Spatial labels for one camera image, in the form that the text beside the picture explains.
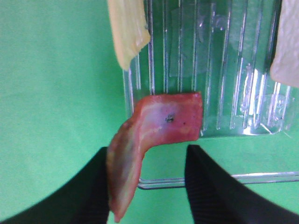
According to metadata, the yellow cheese slice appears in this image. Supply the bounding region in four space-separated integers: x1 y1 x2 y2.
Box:
107 0 150 71

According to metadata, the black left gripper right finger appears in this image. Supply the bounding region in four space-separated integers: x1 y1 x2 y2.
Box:
185 145 299 224

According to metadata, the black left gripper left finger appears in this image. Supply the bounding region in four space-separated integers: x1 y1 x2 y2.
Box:
3 147 109 224

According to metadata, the tray bacon strip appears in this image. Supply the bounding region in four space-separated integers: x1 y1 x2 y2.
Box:
106 92 203 223

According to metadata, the clear left plastic tray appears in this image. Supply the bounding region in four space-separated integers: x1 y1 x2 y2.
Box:
122 0 299 184

